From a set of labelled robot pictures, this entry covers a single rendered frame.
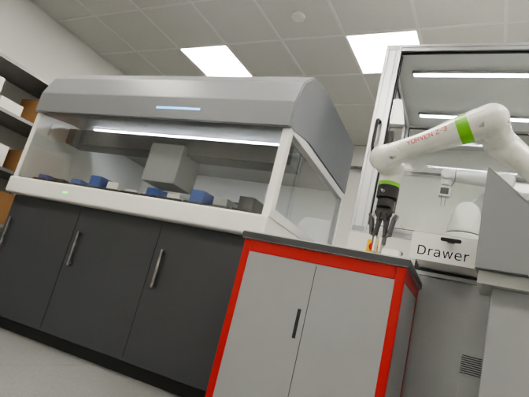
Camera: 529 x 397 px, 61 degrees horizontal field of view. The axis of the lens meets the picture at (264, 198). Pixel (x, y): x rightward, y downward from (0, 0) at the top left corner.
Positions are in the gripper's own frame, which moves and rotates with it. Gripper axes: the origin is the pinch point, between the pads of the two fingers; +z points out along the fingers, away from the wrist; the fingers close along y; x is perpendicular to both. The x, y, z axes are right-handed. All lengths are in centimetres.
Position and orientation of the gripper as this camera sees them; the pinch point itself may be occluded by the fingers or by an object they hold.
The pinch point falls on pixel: (378, 244)
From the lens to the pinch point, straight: 197.5
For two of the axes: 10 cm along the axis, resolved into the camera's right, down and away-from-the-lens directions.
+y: 7.7, 0.4, -6.4
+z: -2.4, 9.4, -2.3
